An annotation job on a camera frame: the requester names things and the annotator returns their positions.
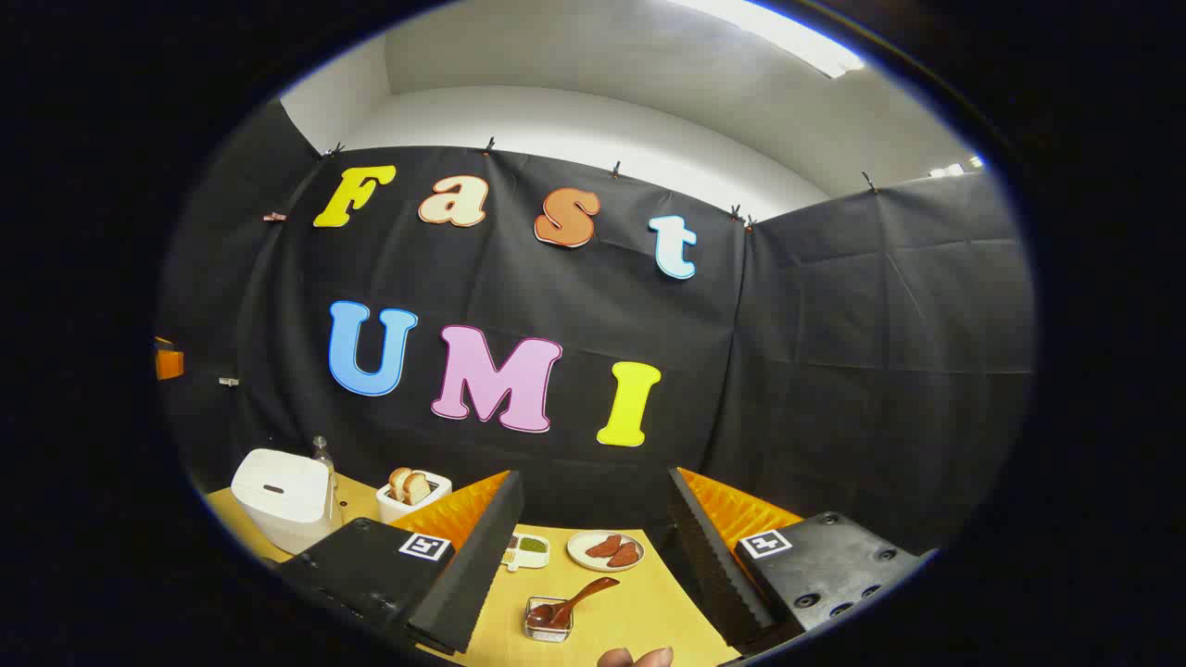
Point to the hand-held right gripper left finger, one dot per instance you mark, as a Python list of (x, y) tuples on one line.
[(473, 574)]

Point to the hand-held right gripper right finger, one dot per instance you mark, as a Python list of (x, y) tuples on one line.
[(713, 565)]

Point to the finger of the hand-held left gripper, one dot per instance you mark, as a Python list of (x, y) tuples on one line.
[(169, 364)]

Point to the brown wooden spoon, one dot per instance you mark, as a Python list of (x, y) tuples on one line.
[(593, 589)]

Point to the white rice cooker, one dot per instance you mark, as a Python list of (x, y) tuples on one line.
[(278, 500)]

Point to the white divided bean dish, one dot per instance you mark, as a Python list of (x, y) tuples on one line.
[(535, 547)]

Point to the white toaster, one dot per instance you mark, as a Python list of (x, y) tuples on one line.
[(394, 509)]

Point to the toasted bread slice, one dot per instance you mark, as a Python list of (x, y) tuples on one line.
[(417, 488), (397, 484)]

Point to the white round plate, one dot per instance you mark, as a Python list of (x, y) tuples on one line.
[(579, 557)]

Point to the clear glass bottle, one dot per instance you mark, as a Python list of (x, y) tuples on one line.
[(321, 456)]

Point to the small ceiling light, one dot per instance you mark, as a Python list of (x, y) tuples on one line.
[(952, 170)]

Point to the long ceiling light panel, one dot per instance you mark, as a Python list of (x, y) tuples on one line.
[(788, 37)]

